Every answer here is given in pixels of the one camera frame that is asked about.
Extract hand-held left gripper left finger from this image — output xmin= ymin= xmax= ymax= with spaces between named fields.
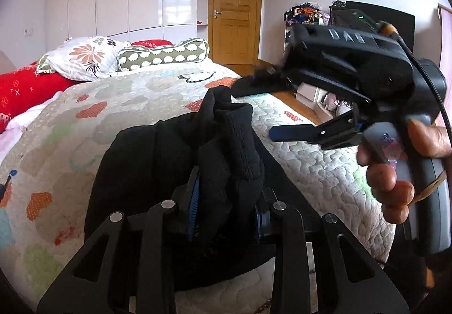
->
xmin=37 ymin=166 xmax=203 ymax=314

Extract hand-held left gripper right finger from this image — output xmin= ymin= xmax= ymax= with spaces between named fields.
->
xmin=254 ymin=187 xmax=410 ymax=314

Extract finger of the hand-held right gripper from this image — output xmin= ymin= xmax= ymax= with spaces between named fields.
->
xmin=252 ymin=64 xmax=371 ymax=105
xmin=269 ymin=110 xmax=365 ymax=151

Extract black pants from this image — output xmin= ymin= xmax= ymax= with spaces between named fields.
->
xmin=84 ymin=76 xmax=340 ymax=291

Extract person's right hand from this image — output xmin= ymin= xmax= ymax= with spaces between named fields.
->
xmin=356 ymin=118 xmax=452 ymax=224

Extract white TV cabinet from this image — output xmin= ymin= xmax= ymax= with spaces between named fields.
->
xmin=296 ymin=83 xmax=354 ymax=124

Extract pink white plush toy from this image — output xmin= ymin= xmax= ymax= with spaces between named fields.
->
xmin=323 ymin=93 xmax=354 ymax=117

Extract ornate black table clock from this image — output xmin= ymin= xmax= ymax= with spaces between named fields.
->
xmin=329 ymin=0 xmax=348 ymax=18

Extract black television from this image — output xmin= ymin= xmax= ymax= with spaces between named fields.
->
xmin=345 ymin=0 xmax=415 ymax=53

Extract pile of colourful clothes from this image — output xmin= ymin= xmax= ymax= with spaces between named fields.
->
xmin=284 ymin=1 xmax=331 ymax=27

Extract wooden door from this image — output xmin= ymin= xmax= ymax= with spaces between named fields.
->
xmin=208 ymin=0 xmax=264 ymax=66

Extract green white-print bolster pillow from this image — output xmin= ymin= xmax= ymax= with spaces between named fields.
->
xmin=117 ymin=38 xmax=210 ymax=72

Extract red patterned pillow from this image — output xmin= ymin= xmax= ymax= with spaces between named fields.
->
xmin=131 ymin=39 xmax=174 ymax=50

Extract quilted heart-print bedspread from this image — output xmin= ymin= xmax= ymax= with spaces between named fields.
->
xmin=0 ymin=62 xmax=396 ymax=314

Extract yellow rubber band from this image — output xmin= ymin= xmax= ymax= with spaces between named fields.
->
xmin=413 ymin=173 xmax=452 ymax=202

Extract white floral pillow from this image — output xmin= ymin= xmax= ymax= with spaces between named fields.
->
xmin=35 ymin=36 xmax=132 ymax=82

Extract white bed sheet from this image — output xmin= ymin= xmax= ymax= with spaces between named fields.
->
xmin=0 ymin=90 xmax=68 ymax=159

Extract red patterned blanket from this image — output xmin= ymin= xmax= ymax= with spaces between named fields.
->
xmin=0 ymin=60 xmax=80 ymax=134

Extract black cable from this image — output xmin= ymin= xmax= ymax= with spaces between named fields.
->
xmin=379 ymin=21 xmax=452 ymax=145

